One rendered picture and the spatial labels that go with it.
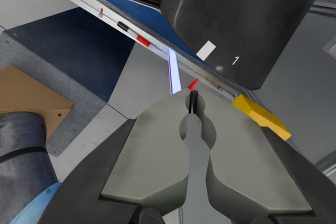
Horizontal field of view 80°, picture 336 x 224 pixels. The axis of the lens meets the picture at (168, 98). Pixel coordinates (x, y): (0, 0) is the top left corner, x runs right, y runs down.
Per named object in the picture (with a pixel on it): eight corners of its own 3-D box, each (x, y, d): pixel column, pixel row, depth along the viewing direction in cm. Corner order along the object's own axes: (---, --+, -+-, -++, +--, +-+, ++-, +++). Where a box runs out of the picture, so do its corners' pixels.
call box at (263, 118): (275, 114, 66) (293, 135, 56) (253, 134, 70) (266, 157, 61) (239, 90, 61) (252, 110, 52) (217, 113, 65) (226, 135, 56)
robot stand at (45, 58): (116, 59, 156) (57, 158, 69) (81, 32, 145) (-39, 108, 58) (140, 29, 145) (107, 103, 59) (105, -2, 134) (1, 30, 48)
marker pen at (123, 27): (157, 49, 63) (118, 21, 59) (154, 53, 64) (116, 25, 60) (157, 48, 65) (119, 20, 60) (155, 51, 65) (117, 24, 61)
